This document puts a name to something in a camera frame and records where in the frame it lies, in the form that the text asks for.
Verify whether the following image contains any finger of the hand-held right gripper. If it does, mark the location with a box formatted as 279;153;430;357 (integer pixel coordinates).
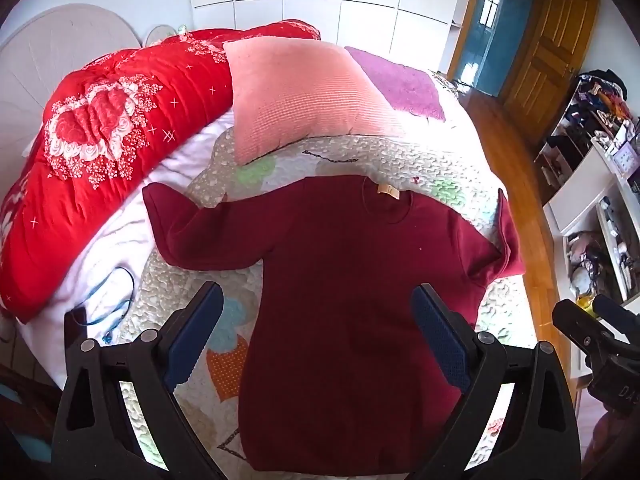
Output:
552;299;608;376
592;294;640;333

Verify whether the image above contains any blue cable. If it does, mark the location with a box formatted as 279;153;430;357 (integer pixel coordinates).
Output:
82;266;136;347

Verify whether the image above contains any small purple clock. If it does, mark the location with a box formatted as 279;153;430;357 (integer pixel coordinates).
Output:
612;142;640;176

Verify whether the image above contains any purple pillow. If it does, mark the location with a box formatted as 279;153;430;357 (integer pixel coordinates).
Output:
345;46;447;122

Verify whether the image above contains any white shelf unit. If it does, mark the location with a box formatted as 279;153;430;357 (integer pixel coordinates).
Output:
535;110;640;391

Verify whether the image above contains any small round white board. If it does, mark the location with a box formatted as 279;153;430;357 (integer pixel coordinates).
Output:
145;24;178;48

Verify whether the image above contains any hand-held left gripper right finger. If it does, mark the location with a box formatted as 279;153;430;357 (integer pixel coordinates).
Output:
410;282;583;480

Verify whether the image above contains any cream patterned quilted bedspread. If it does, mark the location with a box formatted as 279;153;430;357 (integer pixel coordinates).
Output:
117;67;538;480

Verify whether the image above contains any white round headboard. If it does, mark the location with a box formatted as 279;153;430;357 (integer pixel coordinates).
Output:
0;4;143;196

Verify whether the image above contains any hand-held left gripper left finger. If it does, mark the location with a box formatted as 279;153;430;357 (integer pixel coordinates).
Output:
50;280;226;480

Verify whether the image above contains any maroon sweater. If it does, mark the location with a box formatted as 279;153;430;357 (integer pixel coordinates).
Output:
142;175;525;473

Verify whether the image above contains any pile of clothes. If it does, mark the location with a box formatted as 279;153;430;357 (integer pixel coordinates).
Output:
565;72;638;133

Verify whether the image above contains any red floral quilt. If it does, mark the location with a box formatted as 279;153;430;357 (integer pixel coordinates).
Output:
0;20;322;321

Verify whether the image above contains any wooden door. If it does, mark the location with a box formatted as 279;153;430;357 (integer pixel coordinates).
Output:
502;0;601;146

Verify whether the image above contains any pink ribbed pillow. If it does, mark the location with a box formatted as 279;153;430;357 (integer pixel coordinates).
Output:
222;38;408;167

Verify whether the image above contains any blue glossy door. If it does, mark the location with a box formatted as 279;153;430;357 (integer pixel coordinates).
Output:
460;0;538;98

